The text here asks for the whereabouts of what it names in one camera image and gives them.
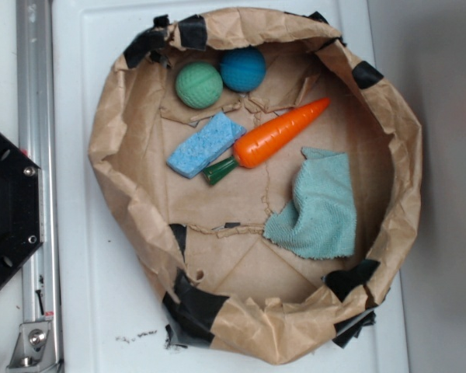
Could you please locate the metal corner bracket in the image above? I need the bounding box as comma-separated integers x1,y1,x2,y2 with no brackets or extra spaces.
6,321,64,372

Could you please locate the light blue cloth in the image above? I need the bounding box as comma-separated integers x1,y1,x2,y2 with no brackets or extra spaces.
263,147,357,260

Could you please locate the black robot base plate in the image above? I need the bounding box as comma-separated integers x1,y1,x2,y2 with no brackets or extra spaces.
0,133,42,290

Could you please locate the blue textured ball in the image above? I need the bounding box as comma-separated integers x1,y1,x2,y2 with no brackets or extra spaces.
220,47,266,92

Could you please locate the brown paper bag basin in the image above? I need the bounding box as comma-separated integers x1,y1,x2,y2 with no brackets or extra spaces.
89,7,423,364

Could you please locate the white tray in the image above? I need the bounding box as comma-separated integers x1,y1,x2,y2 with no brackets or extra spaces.
52,1,409,372

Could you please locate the blue sponge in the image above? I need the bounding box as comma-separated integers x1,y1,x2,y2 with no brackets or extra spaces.
166,113,246,179

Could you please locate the aluminium rail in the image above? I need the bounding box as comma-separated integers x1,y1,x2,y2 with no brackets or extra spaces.
16,1,64,364

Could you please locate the orange plastic carrot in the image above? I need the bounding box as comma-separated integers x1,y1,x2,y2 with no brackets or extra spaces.
203,98,330,185

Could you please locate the green textured ball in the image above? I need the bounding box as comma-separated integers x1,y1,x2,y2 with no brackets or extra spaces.
175,61,223,109

